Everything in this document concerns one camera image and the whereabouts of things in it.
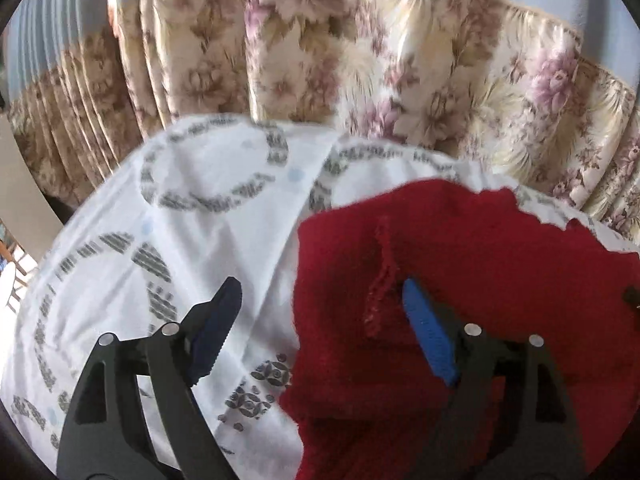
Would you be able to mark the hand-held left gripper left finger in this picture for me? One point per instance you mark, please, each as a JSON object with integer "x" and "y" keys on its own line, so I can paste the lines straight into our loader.
{"x": 215, "y": 330}

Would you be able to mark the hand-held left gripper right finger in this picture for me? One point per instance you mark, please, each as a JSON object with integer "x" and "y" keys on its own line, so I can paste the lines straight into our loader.
{"x": 430, "y": 335}

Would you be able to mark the red knit sweater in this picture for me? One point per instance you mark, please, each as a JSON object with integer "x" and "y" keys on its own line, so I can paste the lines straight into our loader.
{"x": 500, "y": 260}

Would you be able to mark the printed bed sheet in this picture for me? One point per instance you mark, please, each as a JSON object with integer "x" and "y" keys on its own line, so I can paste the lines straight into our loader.
{"x": 200, "y": 240}

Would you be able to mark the wooden chair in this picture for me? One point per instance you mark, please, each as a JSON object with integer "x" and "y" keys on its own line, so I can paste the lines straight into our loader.
{"x": 22, "y": 262}

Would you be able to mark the beige board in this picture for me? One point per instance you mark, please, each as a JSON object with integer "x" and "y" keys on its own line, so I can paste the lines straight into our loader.
{"x": 25, "y": 195}

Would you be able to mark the blue floral curtain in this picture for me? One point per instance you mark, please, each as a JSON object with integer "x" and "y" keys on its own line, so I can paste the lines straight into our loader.
{"x": 350, "y": 60}

